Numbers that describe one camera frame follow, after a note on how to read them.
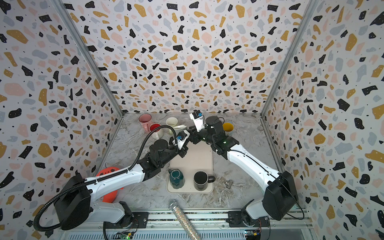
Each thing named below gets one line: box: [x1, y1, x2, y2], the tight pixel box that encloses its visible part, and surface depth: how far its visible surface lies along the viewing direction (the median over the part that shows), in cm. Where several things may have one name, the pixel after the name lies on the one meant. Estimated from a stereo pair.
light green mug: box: [166, 117, 178, 127], surface depth 108 cm
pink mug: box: [138, 113, 153, 133], surface depth 105 cm
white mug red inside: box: [149, 123, 164, 139], surface depth 105 cm
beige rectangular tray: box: [166, 141, 214, 194], surface depth 85 cm
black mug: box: [193, 170, 216, 191], surface depth 81 cm
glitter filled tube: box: [168, 199, 203, 240], surface depth 72 cm
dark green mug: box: [168, 168, 185, 190], surface depth 81 cm
